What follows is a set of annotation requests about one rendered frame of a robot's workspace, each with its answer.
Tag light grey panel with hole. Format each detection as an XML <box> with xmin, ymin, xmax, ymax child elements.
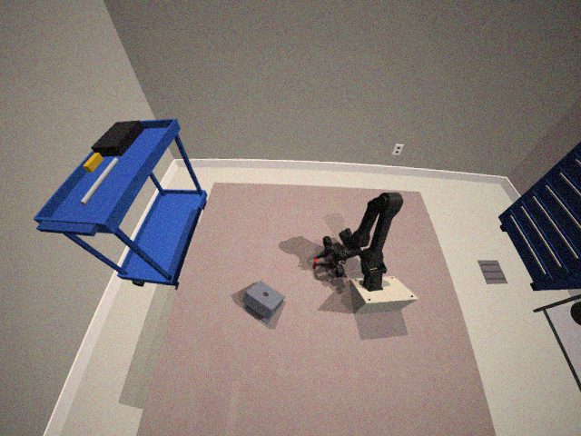
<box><xmin>242</xmin><ymin>281</ymin><xmax>285</xmax><ymax>323</ymax></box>

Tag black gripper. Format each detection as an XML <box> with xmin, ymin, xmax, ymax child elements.
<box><xmin>314</xmin><ymin>236</ymin><xmax>350</xmax><ymax>278</ymax></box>

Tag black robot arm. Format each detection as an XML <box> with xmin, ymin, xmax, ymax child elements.
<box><xmin>332</xmin><ymin>193</ymin><xmax>403</xmax><ymax>292</ymax></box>

